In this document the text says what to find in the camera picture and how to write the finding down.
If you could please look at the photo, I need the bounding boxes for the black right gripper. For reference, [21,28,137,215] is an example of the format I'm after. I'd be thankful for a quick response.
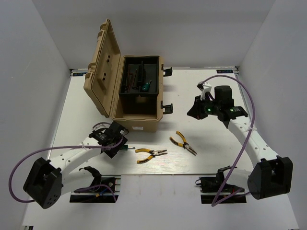
[187,94,221,120]

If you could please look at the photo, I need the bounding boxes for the green stubby screwdriver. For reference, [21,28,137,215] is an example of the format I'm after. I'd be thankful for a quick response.
[120,144,135,151]
[141,81,152,92]

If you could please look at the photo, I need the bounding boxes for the yellow pliers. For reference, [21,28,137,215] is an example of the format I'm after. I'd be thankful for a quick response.
[169,131,197,156]
[135,148,167,164]

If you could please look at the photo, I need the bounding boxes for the tan plastic toolbox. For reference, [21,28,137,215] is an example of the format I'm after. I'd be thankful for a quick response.
[83,19,173,132]

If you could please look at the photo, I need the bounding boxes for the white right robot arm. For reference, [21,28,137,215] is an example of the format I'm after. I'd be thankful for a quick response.
[187,83,293,202]

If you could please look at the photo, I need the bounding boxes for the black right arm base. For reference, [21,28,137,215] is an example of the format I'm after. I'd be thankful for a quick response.
[195,176,247,204]

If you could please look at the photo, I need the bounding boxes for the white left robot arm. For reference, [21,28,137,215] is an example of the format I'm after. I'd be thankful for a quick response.
[24,122,128,209]

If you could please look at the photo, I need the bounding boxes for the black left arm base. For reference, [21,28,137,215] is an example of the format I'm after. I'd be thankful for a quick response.
[69,176,121,204]

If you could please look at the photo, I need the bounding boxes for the black toolbox inner tray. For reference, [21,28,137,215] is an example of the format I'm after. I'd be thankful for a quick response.
[119,56,160,97]

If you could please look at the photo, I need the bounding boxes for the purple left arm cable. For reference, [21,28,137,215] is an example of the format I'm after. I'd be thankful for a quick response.
[8,122,125,203]

